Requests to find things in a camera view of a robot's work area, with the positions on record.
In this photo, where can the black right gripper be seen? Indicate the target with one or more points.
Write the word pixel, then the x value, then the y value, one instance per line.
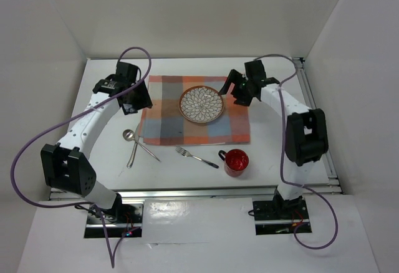
pixel 237 77

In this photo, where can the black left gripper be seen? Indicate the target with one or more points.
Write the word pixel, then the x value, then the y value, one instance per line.
pixel 144 100

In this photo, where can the silver spoon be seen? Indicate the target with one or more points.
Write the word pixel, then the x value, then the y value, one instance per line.
pixel 130 136

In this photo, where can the floral patterned ceramic plate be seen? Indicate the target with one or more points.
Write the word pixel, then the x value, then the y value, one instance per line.
pixel 201 104

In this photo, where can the red enamel mug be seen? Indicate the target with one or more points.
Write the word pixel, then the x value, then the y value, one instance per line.
pixel 235 162

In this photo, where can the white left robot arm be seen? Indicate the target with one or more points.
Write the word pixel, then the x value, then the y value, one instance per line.
pixel 66 164

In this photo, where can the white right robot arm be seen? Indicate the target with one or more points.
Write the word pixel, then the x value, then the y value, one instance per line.
pixel 304 131

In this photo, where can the silver fork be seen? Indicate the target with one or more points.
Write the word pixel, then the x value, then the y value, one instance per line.
pixel 187 154

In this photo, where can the aluminium front rail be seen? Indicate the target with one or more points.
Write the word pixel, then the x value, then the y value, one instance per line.
pixel 199 192

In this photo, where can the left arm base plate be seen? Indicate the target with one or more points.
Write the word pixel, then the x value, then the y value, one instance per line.
pixel 129 224

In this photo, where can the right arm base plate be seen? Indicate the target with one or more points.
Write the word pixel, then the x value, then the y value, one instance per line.
pixel 268 221

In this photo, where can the aluminium side rail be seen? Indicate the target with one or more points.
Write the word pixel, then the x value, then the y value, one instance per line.
pixel 315 143

